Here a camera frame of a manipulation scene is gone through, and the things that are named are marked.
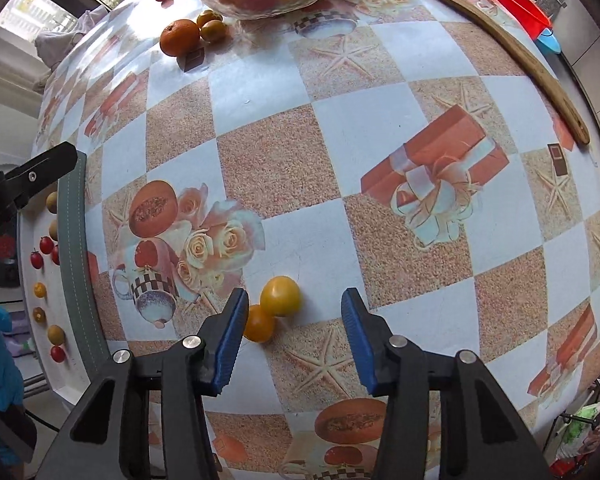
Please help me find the red cherry tomato with stem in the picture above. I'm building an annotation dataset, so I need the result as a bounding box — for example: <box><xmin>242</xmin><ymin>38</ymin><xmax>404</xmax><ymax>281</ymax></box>
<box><xmin>30</xmin><ymin>250</ymin><xmax>44</xmax><ymax>270</ymax></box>

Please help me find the small yellow cherry tomato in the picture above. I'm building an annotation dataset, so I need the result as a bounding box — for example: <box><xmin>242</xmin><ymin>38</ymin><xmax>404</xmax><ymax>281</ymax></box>
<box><xmin>33</xmin><ymin>282</ymin><xmax>46</xmax><ymax>298</ymax></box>

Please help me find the dark yellow tomato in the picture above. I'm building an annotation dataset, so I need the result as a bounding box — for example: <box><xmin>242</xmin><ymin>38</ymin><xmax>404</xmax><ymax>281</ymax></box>
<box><xmin>32</xmin><ymin>307</ymin><xmax>46</xmax><ymax>324</ymax></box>

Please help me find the tan longan fruit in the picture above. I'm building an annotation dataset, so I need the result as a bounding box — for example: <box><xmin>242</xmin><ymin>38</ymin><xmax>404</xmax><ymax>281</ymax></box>
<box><xmin>45</xmin><ymin>192</ymin><xmax>58</xmax><ymax>214</ymax></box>

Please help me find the white tray with green rim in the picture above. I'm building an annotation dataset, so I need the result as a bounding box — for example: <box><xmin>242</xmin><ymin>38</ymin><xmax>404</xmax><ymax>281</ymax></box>
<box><xmin>17</xmin><ymin>152</ymin><xmax>109</xmax><ymax>405</ymax></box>

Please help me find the brown kiwi fruit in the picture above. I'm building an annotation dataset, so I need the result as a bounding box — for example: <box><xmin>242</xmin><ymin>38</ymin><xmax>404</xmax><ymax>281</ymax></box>
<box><xmin>46</xmin><ymin>325</ymin><xmax>66</xmax><ymax>346</ymax></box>

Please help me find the white cloth bundle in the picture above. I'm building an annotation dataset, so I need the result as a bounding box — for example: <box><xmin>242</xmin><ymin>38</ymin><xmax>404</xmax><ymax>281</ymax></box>
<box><xmin>33</xmin><ymin>6</ymin><xmax>109</xmax><ymax>70</ymax></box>

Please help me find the large orange mandarin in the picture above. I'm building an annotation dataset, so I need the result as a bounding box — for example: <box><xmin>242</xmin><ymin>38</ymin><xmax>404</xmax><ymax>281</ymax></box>
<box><xmin>159</xmin><ymin>18</ymin><xmax>200</xmax><ymax>58</ymax></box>

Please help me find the small greenish fruit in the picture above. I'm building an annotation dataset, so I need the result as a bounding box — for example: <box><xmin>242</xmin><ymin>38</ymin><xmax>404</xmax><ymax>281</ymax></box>
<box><xmin>200</xmin><ymin>20</ymin><xmax>226</xmax><ymax>44</ymax></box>

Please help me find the small orange fruit behind mandarin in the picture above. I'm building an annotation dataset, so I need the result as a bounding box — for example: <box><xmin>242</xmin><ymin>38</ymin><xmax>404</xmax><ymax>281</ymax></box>
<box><xmin>196</xmin><ymin>9</ymin><xmax>223</xmax><ymax>28</ymax></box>

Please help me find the red plastic dustpan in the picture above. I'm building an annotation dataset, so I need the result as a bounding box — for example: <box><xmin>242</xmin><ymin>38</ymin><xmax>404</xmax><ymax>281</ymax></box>
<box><xmin>498</xmin><ymin>0</ymin><xmax>553</xmax><ymax>40</ymax></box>

